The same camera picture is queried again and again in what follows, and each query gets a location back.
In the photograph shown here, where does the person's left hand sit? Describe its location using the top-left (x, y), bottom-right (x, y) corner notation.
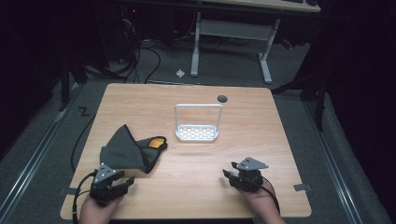
top-left (79, 194), bottom-right (124, 218)

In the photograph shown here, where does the person's right hand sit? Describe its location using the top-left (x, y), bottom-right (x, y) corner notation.
top-left (238, 180), bottom-right (280, 218)

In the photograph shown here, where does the metal floor rail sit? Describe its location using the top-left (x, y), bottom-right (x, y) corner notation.
top-left (303, 99), bottom-right (365, 224)
top-left (0, 82), bottom-right (82, 218)

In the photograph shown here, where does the bundle of black floor cables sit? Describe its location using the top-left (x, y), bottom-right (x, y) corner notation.
top-left (83, 12), bottom-right (163, 85)

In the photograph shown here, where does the white metal rack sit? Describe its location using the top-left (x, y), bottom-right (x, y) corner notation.
top-left (174, 103), bottom-right (224, 143)

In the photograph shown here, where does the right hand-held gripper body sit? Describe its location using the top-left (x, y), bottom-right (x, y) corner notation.
top-left (230, 156), bottom-right (270, 194)

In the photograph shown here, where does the black metal stand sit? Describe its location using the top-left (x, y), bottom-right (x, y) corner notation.
top-left (270, 71), bottom-right (328, 132)
top-left (57, 52), bottom-right (90, 112)

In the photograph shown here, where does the grey cloth with black trim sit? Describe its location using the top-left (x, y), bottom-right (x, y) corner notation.
top-left (99, 123), bottom-right (168, 175)

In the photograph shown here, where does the white-legged desk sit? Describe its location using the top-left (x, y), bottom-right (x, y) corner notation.
top-left (190, 0), bottom-right (321, 85)

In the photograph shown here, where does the right hand-held gripper cable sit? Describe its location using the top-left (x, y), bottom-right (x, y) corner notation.
top-left (261, 175), bottom-right (281, 216)

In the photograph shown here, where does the thin black floor cable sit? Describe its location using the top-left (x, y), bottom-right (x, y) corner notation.
top-left (70, 115), bottom-right (97, 174)

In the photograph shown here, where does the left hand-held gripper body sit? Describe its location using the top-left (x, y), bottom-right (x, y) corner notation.
top-left (89, 162), bottom-right (125, 208)

